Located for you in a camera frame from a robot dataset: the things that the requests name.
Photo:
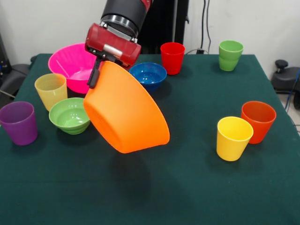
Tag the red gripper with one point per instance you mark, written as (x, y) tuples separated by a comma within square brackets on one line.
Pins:
[(110, 44)]

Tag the large orange bowl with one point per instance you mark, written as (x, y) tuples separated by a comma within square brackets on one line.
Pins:
[(122, 112)]

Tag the large pink bowl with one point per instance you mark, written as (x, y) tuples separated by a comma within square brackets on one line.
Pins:
[(70, 61)]

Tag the pale yellow translucent cup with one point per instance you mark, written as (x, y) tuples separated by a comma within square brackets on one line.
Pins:
[(52, 96)]

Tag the small green bowl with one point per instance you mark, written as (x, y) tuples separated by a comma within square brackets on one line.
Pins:
[(68, 122)]

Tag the small blue bowl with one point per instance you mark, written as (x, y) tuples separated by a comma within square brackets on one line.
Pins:
[(152, 77)]

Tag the red cup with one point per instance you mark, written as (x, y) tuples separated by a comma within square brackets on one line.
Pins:
[(173, 63)]

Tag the dark grey stand base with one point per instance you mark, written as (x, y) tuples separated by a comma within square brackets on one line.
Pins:
[(11, 79)]

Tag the purple cup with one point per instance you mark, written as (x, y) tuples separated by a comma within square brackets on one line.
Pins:
[(21, 131)]

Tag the black equipment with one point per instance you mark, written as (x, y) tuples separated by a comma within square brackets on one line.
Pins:
[(3, 56)]

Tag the green cup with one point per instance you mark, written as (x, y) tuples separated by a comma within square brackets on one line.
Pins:
[(229, 61)]

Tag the dark green table cloth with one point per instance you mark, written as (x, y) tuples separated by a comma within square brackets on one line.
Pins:
[(187, 182)]

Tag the bright yellow cup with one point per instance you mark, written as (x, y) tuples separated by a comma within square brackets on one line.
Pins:
[(230, 150)]

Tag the orange-red cup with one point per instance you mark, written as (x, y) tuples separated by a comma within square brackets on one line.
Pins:
[(260, 131)]

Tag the black stand base with knob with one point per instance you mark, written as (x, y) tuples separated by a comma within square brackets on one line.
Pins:
[(284, 79)]

